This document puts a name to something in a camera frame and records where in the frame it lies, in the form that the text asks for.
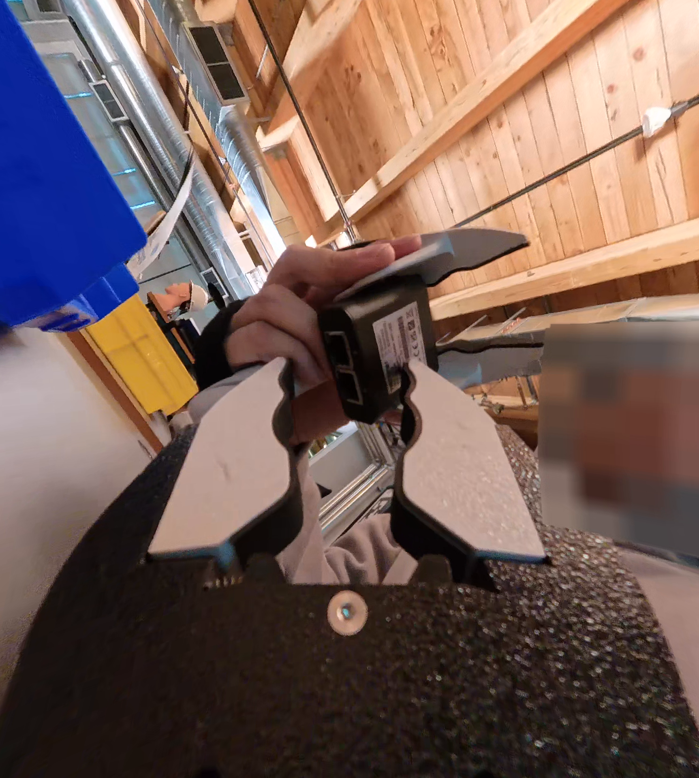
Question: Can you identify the black power adapter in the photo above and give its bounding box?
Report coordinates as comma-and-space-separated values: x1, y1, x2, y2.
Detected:
318, 275, 441, 425

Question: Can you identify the mannequin head white helmet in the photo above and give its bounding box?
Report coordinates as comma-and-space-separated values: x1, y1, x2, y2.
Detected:
164, 281, 210, 320

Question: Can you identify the small metal vent grille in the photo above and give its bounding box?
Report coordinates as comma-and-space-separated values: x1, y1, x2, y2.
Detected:
91, 79, 126, 122

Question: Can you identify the white paper strip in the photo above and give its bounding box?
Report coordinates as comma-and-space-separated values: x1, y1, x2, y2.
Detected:
137, 152, 198, 274

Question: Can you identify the silver spiral air duct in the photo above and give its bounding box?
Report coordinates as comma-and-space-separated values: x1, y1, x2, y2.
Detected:
60, 0, 289, 301

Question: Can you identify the person's right hand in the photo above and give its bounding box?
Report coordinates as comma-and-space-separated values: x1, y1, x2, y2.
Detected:
228, 237, 423, 446

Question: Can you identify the large metal vent grille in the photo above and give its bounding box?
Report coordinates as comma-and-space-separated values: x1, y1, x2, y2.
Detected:
185, 23, 250, 107

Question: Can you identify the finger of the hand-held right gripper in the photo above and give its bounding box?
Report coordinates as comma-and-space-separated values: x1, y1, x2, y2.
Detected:
334, 228, 530, 301
437, 340, 543, 391

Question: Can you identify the yellow plastic bin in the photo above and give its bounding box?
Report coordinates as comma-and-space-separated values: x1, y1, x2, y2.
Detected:
85, 295, 199, 415

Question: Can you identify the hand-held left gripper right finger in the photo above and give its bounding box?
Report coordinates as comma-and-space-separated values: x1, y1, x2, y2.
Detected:
391, 360, 547, 587

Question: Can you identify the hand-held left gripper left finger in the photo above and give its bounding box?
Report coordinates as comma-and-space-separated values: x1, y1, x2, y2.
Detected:
147, 357, 306, 569

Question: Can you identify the black conduit pipe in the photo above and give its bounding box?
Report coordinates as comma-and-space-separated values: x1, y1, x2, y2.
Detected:
453, 92, 699, 229
246, 0, 357, 241

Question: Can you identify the blue plastic bin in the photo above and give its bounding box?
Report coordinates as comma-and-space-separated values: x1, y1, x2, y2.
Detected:
0, 0, 148, 332

